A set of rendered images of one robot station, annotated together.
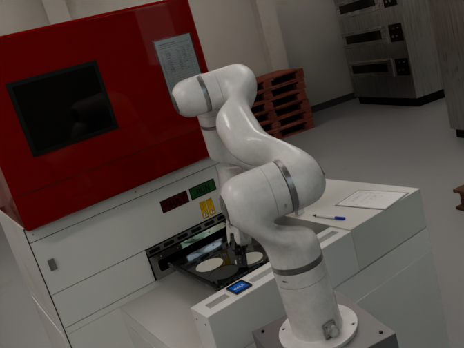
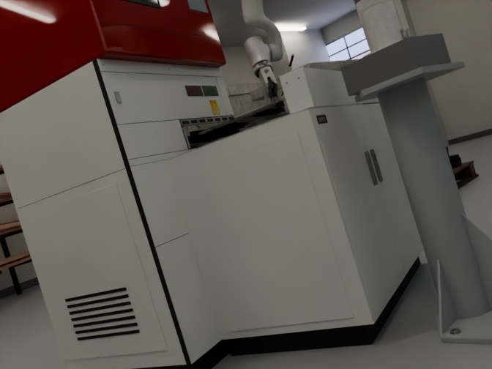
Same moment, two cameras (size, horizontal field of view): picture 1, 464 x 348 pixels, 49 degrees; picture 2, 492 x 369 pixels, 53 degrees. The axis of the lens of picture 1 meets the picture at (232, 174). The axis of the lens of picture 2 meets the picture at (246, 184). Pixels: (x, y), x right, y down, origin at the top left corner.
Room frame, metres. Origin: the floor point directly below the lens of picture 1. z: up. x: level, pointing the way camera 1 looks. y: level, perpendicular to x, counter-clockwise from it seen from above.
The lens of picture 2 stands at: (-0.09, 1.23, 0.66)
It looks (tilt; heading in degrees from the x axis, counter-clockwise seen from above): 1 degrees down; 331
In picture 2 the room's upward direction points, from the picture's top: 17 degrees counter-clockwise
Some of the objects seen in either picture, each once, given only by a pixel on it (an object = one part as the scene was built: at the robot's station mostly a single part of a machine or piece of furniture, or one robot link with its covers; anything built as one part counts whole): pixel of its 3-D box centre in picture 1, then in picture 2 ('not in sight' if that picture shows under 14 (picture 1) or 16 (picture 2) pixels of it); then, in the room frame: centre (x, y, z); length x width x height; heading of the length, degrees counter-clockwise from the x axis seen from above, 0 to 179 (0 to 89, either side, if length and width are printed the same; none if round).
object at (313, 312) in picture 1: (308, 296); (381, 24); (1.07, -0.09, 1.02); 0.19 x 0.19 x 0.18
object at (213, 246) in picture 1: (232, 252); (254, 118); (1.73, 0.08, 0.90); 0.34 x 0.34 x 0.01; 30
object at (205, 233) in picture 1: (201, 244); (214, 133); (1.91, 0.20, 0.89); 0.44 x 0.02 x 0.10; 120
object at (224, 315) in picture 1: (281, 287); (324, 91); (1.39, -0.05, 0.89); 0.55 x 0.09 x 0.14; 120
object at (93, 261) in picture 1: (150, 233); (180, 109); (1.83, 0.36, 1.02); 0.81 x 0.03 x 0.40; 120
